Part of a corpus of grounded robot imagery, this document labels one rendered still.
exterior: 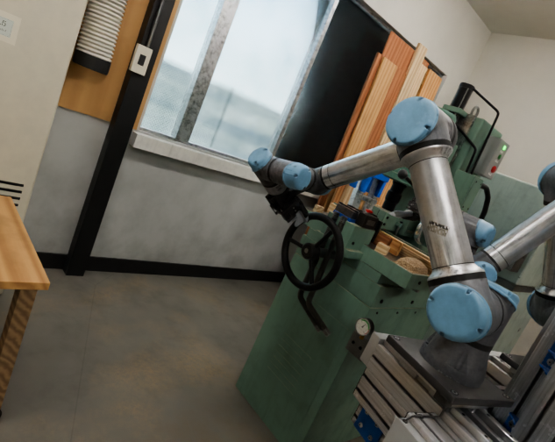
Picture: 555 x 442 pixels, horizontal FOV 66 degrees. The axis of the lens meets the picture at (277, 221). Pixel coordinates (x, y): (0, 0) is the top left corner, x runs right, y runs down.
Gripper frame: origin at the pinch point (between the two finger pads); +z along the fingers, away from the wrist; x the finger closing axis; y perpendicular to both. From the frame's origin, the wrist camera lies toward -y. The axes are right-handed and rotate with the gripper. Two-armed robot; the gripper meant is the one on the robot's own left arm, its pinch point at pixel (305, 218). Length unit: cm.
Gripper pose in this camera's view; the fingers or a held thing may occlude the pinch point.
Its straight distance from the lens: 151.1
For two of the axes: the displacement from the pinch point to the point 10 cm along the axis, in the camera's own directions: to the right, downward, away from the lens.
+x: 6.0, 4.1, -6.9
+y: -6.9, 7.1, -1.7
